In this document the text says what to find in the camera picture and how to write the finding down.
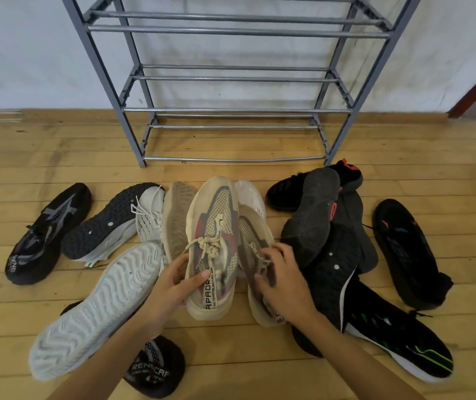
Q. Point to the person's left forearm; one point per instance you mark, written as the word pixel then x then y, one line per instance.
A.
pixel 108 362

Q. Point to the person's left thumb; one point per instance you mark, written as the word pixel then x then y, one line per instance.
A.
pixel 194 281

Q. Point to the black sneaker with grey star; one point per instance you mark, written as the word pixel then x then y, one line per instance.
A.
pixel 42 241

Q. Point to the white sneaker with black sole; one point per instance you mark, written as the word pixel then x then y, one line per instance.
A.
pixel 100 229

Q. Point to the person's right hand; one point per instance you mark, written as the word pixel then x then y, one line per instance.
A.
pixel 288 287

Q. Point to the grey metal shoe rack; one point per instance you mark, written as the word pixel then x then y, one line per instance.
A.
pixel 238 32

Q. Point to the black sneaker with green stripes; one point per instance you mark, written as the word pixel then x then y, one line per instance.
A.
pixel 392 333

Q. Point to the black sneaker with studded sole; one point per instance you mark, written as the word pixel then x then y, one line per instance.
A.
pixel 334 270

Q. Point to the white-soled sneaker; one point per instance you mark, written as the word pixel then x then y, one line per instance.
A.
pixel 96 308

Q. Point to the black sneaker with smooth sole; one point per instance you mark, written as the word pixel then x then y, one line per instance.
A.
pixel 313 212

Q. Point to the person's right thumb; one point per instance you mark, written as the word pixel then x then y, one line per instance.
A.
pixel 263 285

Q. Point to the person's left hand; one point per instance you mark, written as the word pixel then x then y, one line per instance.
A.
pixel 167 293

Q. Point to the beige sneaker with worn sole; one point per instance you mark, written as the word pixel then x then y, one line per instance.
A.
pixel 175 220

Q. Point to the beige mesh sneaker with laces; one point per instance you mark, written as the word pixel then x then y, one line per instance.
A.
pixel 250 233
pixel 213 220

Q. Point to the person's right forearm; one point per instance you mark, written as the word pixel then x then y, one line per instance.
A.
pixel 354 362

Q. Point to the black sneaker with blue stripes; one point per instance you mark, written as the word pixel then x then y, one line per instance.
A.
pixel 409 254

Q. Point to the black sneaker with grey sole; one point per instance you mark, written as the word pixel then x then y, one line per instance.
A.
pixel 359 233

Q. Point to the black sneaker with red trim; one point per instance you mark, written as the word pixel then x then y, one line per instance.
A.
pixel 288 191

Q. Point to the black sneaker with white print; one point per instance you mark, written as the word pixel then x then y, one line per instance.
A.
pixel 158 366

